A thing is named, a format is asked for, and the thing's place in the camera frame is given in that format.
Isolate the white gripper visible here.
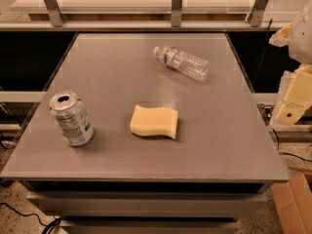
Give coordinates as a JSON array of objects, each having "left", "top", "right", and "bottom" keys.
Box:
[{"left": 269, "top": 1, "right": 312, "bottom": 125}]

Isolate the clear plastic water bottle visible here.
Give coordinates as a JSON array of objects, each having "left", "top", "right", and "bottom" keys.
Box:
[{"left": 153, "top": 46, "right": 210, "bottom": 82}]

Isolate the cardboard box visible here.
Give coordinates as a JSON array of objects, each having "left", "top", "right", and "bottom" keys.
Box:
[{"left": 271, "top": 174, "right": 312, "bottom": 234}]

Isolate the yellow sponge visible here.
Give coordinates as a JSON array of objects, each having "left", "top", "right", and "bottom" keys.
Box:
[{"left": 130, "top": 105, "right": 178, "bottom": 139}]

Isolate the silver soda can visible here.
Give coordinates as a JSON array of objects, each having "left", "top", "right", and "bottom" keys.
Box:
[{"left": 49, "top": 91, "right": 94, "bottom": 146}]

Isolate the grey drawer cabinet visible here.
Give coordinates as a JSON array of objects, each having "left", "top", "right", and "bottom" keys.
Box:
[{"left": 27, "top": 181, "right": 266, "bottom": 232}]

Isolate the metal frame rail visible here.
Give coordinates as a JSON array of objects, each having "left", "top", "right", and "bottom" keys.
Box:
[{"left": 0, "top": 0, "right": 290, "bottom": 31}]

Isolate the black floor cable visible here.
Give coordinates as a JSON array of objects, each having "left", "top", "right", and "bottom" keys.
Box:
[{"left": 0, "top": 201, "right": 62, "bottom": 234}]

